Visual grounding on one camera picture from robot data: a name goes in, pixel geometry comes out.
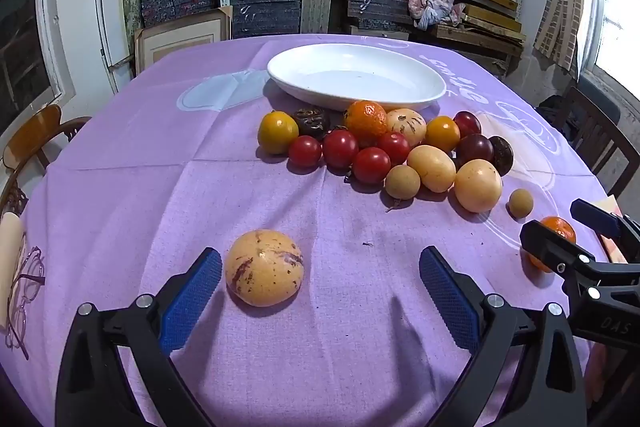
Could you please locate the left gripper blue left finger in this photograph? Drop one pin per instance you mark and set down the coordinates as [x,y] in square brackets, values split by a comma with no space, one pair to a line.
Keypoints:
[184,298]

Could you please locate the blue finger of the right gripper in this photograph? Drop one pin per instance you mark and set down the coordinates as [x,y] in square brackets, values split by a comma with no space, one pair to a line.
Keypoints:
[554,251]
[595,218]

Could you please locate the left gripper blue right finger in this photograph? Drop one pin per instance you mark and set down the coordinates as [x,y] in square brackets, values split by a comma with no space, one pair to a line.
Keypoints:
[447,290]

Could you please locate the small mandarin orange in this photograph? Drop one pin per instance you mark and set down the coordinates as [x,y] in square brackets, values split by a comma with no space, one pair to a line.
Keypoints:
[561,228]

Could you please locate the small tan longan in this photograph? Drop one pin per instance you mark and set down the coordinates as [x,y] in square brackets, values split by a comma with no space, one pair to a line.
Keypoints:
[521,203]

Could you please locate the striped pepino melon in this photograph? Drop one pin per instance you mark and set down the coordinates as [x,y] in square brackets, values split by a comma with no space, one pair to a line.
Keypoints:
[409,123]
[264,268]

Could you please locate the large yellow passion fruit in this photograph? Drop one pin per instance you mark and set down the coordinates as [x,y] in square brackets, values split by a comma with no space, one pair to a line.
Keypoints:
[478,186]

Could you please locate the dark purple plum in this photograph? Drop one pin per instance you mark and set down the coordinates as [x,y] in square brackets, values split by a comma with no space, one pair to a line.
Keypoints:
[473,146]

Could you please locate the red plum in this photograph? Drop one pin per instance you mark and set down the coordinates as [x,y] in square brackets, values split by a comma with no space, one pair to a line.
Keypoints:
[467,124]

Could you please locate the red cherry tomato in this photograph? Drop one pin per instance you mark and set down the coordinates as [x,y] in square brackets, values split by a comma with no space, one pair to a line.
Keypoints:
[396,146]
[305,152]
[339,148]
[371,166]

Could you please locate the large mandarin orange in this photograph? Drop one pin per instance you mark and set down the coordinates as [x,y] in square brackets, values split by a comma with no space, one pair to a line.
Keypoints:
[366,121]

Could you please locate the dark wrinkled purple fruit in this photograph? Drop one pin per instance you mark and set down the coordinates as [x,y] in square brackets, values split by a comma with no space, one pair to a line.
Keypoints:
[312,121]

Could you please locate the dark passion fruit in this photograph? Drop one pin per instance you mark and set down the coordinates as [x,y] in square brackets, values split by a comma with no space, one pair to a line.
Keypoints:
[502,157]

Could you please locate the dark wooden chair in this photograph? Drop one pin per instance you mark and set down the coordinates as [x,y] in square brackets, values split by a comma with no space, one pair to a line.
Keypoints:
[597,139]

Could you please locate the purple printed tablecloth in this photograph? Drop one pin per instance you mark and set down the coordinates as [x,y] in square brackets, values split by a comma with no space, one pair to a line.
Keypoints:
[171,166]

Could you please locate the eyeglasses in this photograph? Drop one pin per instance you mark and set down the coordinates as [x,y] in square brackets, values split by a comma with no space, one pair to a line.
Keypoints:
[24,289]

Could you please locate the white oval plate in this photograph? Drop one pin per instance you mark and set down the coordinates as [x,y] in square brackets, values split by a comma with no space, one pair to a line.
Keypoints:
[335,75]

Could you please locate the framed picture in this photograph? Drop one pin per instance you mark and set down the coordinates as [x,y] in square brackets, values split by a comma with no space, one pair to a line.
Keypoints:
[154,43]

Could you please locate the crumpled pink cloth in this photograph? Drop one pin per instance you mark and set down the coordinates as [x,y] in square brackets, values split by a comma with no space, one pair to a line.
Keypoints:
[427,13]

